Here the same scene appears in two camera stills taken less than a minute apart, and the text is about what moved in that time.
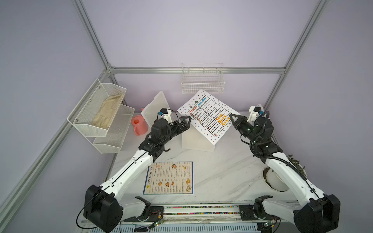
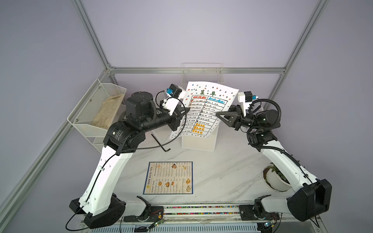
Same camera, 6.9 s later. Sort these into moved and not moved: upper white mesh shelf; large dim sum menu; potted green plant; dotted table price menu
Moved: dotted table price menu
Not moved: potted green plant; upper white mesh shelf; large dim sum menu
